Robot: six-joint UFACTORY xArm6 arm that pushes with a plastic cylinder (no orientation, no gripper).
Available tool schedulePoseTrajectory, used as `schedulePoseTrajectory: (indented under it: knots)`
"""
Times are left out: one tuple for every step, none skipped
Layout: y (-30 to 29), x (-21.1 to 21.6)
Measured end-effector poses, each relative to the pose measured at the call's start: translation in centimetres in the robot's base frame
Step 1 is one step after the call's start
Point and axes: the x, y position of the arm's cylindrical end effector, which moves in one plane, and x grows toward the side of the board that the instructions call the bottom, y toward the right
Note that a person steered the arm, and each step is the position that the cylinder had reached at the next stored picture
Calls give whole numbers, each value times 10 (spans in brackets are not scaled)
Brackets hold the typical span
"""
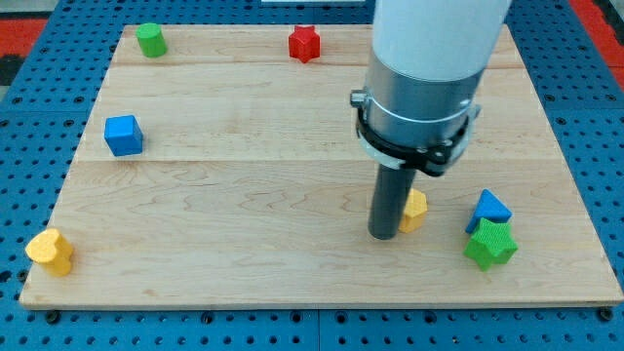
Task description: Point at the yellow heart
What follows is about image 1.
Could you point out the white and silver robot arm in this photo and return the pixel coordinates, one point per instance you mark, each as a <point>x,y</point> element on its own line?
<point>427,57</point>

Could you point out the yellow heart block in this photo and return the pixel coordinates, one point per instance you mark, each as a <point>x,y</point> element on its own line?
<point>52,251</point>

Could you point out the dark cylindrical pointer rod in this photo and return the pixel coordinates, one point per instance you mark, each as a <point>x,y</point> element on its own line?
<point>392,189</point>

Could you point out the light wooden board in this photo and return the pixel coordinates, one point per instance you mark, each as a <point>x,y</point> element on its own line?
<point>253,192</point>

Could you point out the yellow hexagon block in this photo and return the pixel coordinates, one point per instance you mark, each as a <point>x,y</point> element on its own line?
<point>415,211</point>

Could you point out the red star block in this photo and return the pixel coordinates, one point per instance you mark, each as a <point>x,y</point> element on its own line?
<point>304,43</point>

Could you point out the blue triangle block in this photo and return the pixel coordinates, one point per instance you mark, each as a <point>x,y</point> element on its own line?
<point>489,206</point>

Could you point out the green star block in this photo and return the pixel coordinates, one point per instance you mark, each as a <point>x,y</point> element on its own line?
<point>491,243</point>

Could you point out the blue cube block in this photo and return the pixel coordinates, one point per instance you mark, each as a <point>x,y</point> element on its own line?
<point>123,135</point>

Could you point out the green cylinder block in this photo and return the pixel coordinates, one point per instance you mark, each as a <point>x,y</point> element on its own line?
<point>151,40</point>

